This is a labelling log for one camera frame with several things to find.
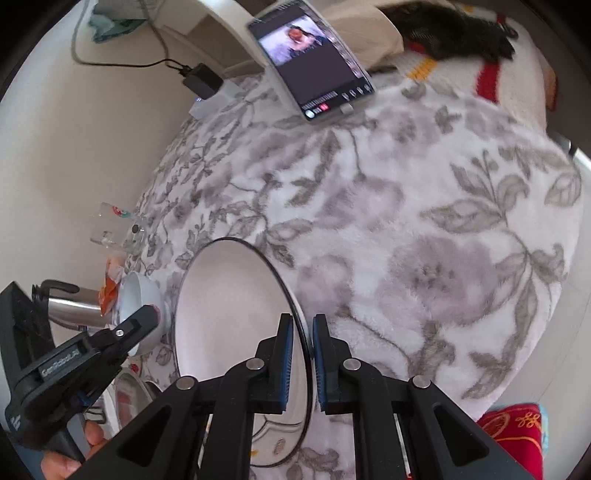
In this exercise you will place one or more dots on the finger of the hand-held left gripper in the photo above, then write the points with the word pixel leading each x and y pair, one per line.
pixel 136 325
pixel 99 390

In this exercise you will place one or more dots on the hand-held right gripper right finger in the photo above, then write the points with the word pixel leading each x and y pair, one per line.
pixel 318 362

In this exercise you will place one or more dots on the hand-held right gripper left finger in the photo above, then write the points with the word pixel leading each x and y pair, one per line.
pixel 287 353

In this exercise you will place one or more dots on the small white bowl orange print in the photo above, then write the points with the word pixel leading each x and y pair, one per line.
pixel 134 295

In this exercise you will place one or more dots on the strawberry print bowl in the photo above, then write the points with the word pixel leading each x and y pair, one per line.
pixel 129 399

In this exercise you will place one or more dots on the black rimmed white plate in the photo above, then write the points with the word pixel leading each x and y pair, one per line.
pixel 221 314

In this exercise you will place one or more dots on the person's left hand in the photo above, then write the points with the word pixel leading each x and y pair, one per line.
pixel 97 436

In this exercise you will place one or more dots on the orange snack packet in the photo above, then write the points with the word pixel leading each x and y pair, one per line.
pixel 110 290

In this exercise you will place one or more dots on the stainless steel thermos jug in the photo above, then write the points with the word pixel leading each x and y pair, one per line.
pixel 74 307

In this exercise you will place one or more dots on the clear glass mug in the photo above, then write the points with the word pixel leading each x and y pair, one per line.
pixel 115 221

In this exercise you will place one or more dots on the grey floral blanket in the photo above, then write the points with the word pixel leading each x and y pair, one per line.
pixel 415 207

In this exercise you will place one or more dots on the white power strip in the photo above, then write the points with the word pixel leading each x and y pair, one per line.
pixel 212 105

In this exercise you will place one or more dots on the smartphone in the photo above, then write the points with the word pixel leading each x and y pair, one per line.
pixel 314 64

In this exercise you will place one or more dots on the teal cloth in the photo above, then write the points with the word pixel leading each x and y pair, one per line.
pixel 108 27

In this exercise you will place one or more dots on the white cabinet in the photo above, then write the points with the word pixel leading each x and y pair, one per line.
pixel 207 23

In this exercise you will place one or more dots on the beige cloth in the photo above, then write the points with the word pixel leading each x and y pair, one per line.
pixel 369 37

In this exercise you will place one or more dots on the dark cloth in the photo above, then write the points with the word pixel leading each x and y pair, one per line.
pixel 452 27

